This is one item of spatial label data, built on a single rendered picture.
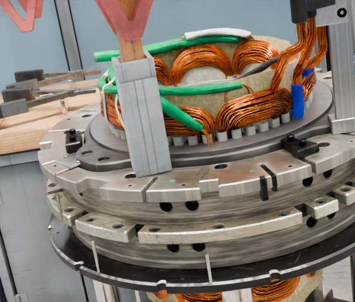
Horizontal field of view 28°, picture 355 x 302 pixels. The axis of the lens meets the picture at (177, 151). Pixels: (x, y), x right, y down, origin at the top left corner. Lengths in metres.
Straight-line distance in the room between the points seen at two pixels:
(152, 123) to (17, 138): 0.32
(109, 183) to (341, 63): 0.20
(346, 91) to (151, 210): 0.18
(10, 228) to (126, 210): 0.35
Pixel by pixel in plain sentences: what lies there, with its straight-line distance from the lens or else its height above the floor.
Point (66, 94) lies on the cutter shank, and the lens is 0.86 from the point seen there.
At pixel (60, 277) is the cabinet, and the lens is 0.92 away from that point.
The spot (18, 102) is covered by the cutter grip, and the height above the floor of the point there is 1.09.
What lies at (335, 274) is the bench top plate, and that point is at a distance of 1.00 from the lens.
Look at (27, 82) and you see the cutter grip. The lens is 0.93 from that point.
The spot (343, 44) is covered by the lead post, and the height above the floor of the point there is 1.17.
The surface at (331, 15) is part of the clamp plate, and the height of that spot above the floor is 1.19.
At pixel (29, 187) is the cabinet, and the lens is 0.87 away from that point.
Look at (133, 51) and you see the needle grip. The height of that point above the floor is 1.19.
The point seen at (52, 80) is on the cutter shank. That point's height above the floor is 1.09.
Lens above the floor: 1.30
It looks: 20 degrees down
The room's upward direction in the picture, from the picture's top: 9 degrees counter-clockwise
